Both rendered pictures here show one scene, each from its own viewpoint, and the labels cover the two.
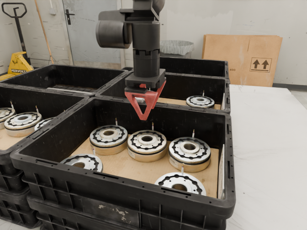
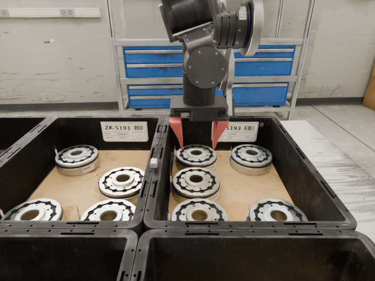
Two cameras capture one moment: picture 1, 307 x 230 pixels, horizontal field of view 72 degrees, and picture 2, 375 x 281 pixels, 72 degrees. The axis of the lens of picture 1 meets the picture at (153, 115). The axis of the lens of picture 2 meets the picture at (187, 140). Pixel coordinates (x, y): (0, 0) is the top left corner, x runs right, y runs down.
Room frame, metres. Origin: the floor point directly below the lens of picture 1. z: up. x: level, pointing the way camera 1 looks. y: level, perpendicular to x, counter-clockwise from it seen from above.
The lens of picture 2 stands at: (0.60, 0.44, 1.20)
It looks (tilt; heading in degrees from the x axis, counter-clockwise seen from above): 28 degrees down; 254
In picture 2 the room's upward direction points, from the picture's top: straight up
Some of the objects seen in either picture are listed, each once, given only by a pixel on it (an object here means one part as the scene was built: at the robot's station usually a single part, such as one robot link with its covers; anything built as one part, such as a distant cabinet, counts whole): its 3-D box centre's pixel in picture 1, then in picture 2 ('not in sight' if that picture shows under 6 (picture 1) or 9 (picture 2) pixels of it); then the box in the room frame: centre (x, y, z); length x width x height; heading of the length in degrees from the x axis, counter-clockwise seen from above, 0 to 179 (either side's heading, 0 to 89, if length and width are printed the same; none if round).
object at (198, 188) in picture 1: (179, 191); (251, 154); (0.29, -0.05, 0.86); 0.10 x 0.10 x 0.01
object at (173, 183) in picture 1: (179, 190); (251, 153); (0.29, -0.05, 0.86); 0.05 x 0.05 x 0.01
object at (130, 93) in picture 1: (144, 98); (207, 126); (0.44, 0.02, 0.99); 0.07 x 0.07 x 0.09; 75
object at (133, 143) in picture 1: (147, 140); (196, 181); (0.46, 0.02, 0.86); 0.10 x 0.10 x 0.01
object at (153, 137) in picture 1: (147, 139); (196, 179); (0.46, 0.02, 0.86); 0.05 x 0.05 x 0.01
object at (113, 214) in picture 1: (137, 154); (228, 178); (0.39, 0.04, 0.87); 0.40 x 0.30 x 0.11; 73
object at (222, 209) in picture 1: (136, 135); (230, 158); (0.39, 0.04, 0.92); 0.40 x 0.30 x 0.02; 73
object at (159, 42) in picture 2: not in sight; (210, 41); (-0.27, -1.79, 0.91); 1.70 x 0.10 x 0.05; 167
